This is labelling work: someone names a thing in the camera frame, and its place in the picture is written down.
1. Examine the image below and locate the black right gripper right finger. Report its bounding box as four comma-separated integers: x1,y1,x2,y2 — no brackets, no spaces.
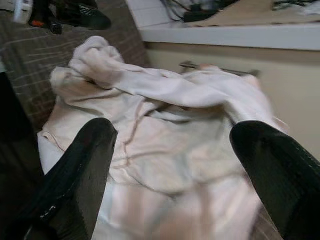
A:
229,120,320,240

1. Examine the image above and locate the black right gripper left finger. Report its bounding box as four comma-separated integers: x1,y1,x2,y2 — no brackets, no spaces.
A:
2,117,118,240

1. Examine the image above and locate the black furniture panel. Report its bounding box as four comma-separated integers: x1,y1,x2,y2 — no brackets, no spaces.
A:
0,72,46,240

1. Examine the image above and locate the pale pink hooded sweatshirt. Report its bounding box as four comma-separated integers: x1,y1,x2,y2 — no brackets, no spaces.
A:
41,35,291,240

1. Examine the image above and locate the cream cabinet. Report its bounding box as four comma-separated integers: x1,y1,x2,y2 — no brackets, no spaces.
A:
138,23,320,161

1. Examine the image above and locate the brown cardboard sheet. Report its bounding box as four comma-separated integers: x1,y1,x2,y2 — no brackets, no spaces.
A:
186,1,320,28

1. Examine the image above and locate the black robot foot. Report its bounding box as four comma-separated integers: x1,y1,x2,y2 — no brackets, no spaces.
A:
28,0,112,35

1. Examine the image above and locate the metal drawer handle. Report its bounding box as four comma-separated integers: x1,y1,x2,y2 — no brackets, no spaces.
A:
179,61,261,77

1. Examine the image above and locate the black cable bundle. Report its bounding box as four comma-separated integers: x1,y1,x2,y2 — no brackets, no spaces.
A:
159,0,241,23

